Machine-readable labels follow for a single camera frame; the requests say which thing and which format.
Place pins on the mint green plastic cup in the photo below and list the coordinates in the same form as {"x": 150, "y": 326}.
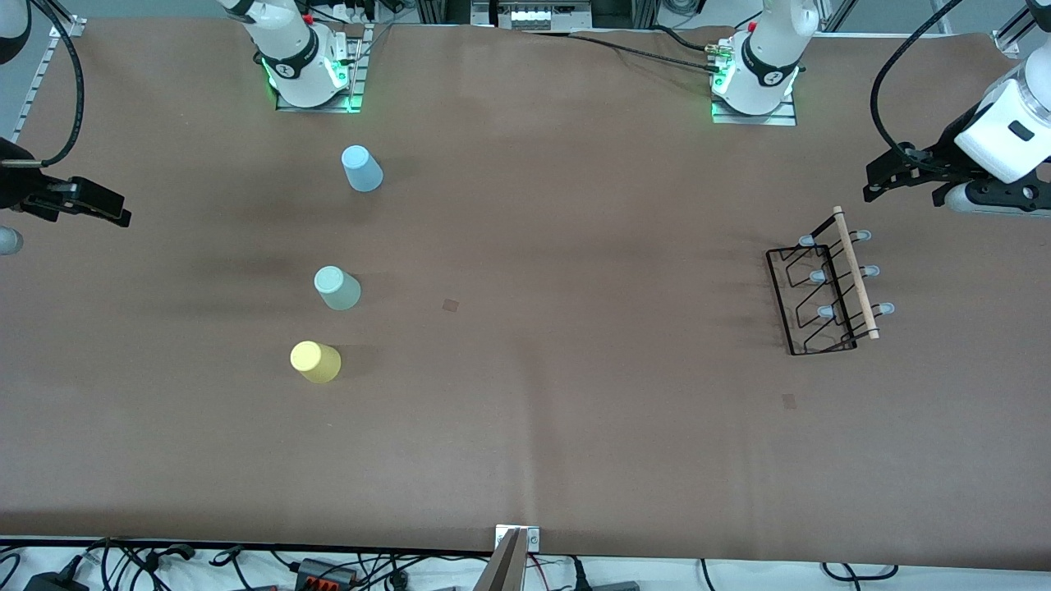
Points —
{"x": 337, "y": 287}

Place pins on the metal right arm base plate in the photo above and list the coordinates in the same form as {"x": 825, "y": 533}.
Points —
{"x": 355, "y": 74}

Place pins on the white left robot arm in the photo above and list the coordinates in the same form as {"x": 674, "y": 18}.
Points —
{"x": 772, "y": 49}

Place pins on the metal equipment rack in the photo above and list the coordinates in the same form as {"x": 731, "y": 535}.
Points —
{"x": 534, "y": 15}

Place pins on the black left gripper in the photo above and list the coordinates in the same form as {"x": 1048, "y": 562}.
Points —
{"x": 941, "y": 153}

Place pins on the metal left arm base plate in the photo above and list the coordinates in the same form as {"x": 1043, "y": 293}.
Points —
{"x": 755, "y": 118}

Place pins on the white power strip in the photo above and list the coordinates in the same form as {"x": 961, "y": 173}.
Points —
{"x": 349, "y": 11}

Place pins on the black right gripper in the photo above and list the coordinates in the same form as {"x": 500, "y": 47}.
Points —
{"x": 16, "y": 182}

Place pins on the aluminium frame rail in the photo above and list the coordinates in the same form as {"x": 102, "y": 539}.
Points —
{"x": 1014, "y": 33}
{"x": 41, "y": 74}

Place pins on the black power adapter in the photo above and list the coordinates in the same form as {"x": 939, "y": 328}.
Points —
{"x": 53, "y": 581}

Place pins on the yellow plastic cup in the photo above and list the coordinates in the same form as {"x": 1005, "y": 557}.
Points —
{"x": 314, "y": 361}

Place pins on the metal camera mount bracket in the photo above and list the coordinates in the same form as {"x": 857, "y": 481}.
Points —
{"x": 513, "y": 558}

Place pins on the black orange power strip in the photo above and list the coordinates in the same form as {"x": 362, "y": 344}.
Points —
{"x": 327, "y": 573}

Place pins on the light blue plastic cup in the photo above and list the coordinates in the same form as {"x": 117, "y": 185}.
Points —
{"x": 361, "y": 168}

